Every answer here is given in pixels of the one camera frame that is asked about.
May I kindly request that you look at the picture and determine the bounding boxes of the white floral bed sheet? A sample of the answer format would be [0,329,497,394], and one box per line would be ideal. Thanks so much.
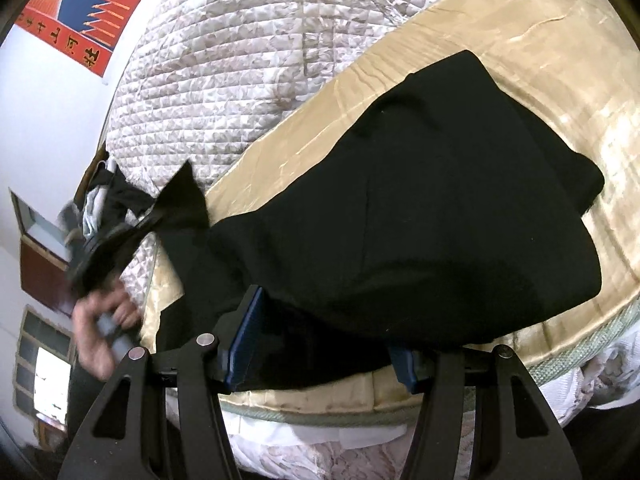
[165,305,640,480]

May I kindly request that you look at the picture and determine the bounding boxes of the wall poster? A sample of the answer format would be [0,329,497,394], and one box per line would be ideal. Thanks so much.
[15,0,157,79]

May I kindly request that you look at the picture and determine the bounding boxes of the black pants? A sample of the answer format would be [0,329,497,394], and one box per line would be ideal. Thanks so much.
[102,50,607,394]

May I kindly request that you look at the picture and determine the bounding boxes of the white quilted bed cover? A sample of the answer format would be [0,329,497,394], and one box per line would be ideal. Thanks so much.
[97,0,532,356]

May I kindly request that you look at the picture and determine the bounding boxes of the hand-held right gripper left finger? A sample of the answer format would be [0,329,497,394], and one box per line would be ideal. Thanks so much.
[57,284,266,480]

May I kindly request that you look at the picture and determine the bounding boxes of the dark wooden cabinet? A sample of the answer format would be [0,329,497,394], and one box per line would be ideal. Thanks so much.
[9,187,77,317]

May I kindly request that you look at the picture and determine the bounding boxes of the gold satin blanket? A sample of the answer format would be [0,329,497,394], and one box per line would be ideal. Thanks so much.
[135,0,640,417]

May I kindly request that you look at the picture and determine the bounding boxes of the window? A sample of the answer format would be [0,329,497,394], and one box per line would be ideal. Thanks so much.
[12,307,74,419]

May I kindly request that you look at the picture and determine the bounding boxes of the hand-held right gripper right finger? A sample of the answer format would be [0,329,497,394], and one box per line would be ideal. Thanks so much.
[388,343,585,480]

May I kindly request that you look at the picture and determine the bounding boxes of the pile of clothes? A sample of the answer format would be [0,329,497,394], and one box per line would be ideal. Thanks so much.
[75,157,157,242]

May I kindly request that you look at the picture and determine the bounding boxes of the person's left hand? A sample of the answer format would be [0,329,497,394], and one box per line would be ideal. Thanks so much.
[71,280,144,382]

